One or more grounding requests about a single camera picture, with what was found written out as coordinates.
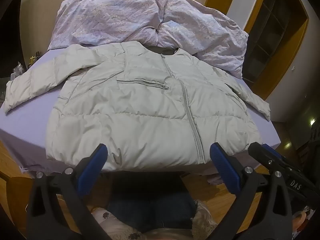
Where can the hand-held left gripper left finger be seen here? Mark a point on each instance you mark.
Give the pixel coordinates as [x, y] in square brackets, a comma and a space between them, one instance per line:
[93, 166]

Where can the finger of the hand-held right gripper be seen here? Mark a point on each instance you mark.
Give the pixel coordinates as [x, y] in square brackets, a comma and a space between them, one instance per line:
[262, 153]

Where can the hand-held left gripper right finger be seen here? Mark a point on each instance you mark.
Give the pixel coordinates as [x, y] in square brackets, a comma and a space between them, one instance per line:
[223, 167]

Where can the beige puffer jacket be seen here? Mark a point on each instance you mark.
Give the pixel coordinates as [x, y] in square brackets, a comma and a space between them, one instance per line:
[140, 115]

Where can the beige fluffy slipper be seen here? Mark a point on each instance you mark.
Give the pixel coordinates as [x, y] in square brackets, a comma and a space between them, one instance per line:
[112, 223]
[203, 220]

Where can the person's legs in jeans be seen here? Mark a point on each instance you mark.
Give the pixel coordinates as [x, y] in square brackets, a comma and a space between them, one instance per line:
[152, 200]

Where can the bed with lavender sheet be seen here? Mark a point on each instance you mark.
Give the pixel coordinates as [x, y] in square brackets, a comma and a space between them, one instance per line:
[25, 122]

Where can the dark glass-paned door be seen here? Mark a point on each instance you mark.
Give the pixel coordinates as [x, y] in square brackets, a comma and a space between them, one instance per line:
[272, 35]

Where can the bedside clutter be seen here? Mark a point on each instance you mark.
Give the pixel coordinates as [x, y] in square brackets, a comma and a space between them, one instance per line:
[23, 65]

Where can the floral crumpled duvet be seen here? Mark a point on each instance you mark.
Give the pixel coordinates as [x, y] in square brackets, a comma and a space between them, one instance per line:
[140, 20]

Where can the wooden door frame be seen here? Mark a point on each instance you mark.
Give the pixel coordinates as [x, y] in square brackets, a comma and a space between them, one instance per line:
[287, 55]

